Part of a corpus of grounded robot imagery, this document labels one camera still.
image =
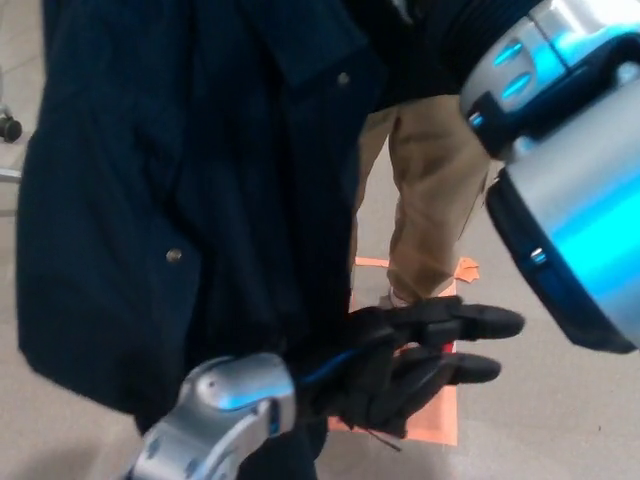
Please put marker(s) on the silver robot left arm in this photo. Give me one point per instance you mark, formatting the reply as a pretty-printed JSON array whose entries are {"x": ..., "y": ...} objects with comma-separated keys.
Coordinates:
[{"x": 210, "y": 425}]

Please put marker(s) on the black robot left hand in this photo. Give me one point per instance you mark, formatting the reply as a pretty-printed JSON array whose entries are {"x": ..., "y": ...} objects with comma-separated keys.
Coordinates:
[{"x": 380, "y": 380}]

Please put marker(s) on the person's black sweater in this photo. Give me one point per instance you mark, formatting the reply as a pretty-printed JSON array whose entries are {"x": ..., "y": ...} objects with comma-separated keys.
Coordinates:
[{"x": 430, "y": 50}]

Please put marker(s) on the dark navy coat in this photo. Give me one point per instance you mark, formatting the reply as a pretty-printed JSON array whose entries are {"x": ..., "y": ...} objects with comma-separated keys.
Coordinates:
[{"x": 125, "y": 175}]

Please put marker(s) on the silver chair base leg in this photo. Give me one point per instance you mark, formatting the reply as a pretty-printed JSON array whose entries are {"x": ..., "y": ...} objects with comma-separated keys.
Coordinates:
[{"x": 9, "y": 175}]

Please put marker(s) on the person's khaki trousers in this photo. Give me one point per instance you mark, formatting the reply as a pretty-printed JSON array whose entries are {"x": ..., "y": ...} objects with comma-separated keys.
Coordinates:
[{"x": 430, "y": 200}]

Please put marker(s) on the orange floor marking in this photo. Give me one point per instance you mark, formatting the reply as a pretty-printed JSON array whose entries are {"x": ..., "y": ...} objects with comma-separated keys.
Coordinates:
[{"x": 435, "y": 415}]

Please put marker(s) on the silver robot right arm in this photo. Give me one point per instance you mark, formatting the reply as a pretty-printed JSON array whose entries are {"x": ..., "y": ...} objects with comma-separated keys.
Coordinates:
[{"x": 575, "y": 225}]

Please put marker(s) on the orange tape scrap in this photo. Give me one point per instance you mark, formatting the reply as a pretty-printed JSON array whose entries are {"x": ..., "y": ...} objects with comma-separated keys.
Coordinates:
[{"x": 468, "y": 270}]

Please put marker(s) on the black chair caster wheel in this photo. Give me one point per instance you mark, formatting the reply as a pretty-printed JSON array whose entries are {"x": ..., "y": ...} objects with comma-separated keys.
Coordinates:
[{"x": 10, "y": 130}]

